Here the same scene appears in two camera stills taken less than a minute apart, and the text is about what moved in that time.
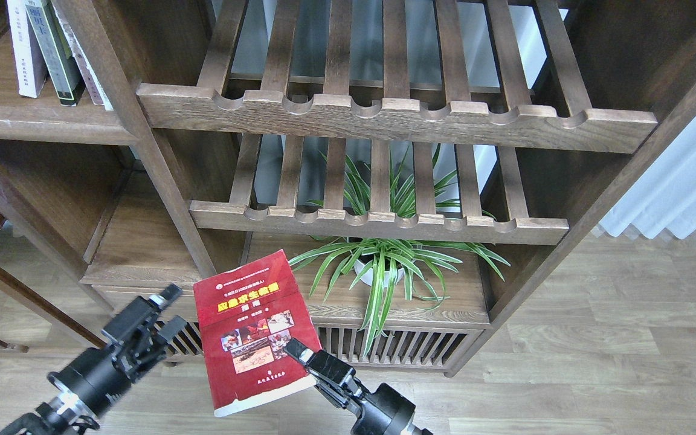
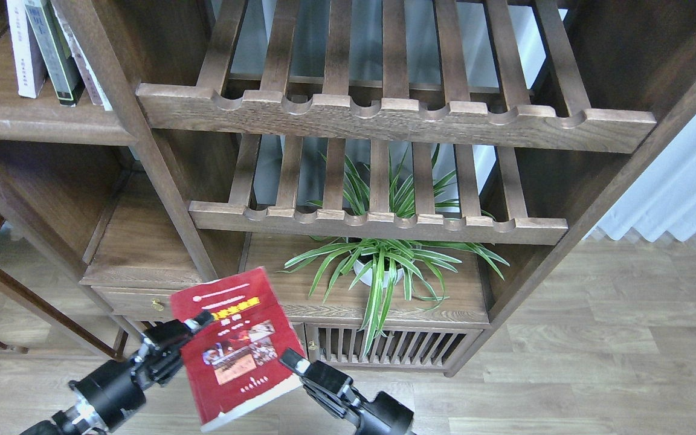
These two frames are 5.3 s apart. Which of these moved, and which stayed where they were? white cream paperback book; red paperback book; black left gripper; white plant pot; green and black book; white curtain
Moved: red paperback book; black left gripper
Stayed: green and black book; white curtain; white cream paperback book; white plant pot
